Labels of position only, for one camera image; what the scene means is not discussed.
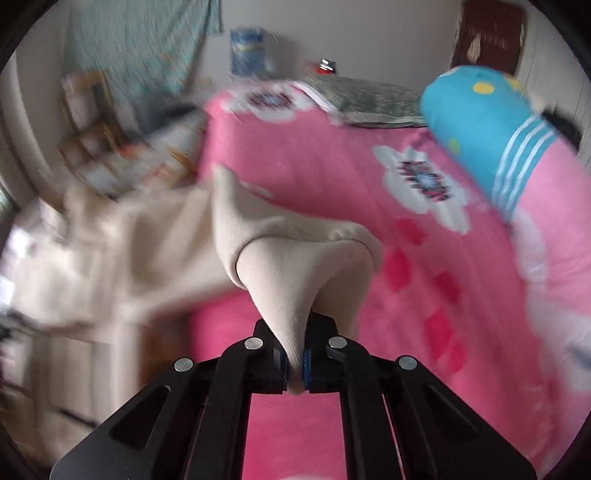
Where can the beige zip jacket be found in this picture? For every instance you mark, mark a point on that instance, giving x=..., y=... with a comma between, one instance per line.
x=295, y=277

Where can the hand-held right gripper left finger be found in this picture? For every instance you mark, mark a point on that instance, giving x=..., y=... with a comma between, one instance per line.
x=280, y=367

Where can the pink floral blanket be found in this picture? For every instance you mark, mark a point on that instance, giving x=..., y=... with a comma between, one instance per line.
x=332, y=175

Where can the blue cloth with dots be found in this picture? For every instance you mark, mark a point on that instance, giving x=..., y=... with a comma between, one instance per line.
x=475, y=115

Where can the wooden chair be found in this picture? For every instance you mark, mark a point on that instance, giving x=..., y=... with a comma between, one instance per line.
x=92, y=110

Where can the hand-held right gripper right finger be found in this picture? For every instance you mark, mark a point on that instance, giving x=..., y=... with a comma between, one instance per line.
x=307, y=369

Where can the grey lace-edged pillow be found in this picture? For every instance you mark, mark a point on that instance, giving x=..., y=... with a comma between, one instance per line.
x=378, y=99

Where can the brown door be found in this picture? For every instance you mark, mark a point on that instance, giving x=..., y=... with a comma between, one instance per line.
x=491, y=37

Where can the teal floral hanging cloth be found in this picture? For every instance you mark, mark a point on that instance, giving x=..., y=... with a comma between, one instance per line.
x=138, y=41

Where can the blue water jug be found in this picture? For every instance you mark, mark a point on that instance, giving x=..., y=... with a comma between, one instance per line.
x=249, y=50

